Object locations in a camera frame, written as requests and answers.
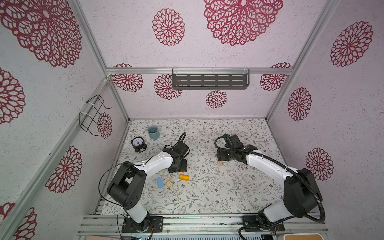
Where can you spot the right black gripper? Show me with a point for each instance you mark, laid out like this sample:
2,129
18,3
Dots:
220,155

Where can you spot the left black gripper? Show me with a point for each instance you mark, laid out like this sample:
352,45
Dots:
184,167

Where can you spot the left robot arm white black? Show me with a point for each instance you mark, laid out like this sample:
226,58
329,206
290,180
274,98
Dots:
128,183

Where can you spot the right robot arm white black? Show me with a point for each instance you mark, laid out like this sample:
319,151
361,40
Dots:
301,194

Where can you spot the orange cylinder block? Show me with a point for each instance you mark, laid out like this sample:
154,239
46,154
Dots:
184,177

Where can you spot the light blue rectangular block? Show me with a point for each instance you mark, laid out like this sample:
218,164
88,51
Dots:
160,183

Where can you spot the teal ceramic cup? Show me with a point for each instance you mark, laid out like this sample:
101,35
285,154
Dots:
153,132

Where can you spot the black alarm clock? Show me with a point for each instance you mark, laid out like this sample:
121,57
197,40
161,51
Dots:
139,144

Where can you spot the orange white box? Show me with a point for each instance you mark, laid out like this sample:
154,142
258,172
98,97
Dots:
301,236

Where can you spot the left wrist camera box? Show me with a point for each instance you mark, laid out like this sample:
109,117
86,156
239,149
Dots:
182,149

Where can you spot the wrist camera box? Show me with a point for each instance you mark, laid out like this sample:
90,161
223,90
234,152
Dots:
233,142
182,149

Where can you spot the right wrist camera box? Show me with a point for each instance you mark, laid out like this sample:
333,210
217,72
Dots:
233,142

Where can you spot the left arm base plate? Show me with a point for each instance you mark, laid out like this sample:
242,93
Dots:
151,224

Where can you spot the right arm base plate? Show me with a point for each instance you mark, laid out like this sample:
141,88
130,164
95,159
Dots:
255,223

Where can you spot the dark grey wall shelf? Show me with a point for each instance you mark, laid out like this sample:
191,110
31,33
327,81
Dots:
210,81

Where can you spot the black wire wall rack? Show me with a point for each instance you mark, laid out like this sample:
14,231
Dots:
96,121

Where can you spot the aluminium front rail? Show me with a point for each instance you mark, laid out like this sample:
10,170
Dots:
212,224

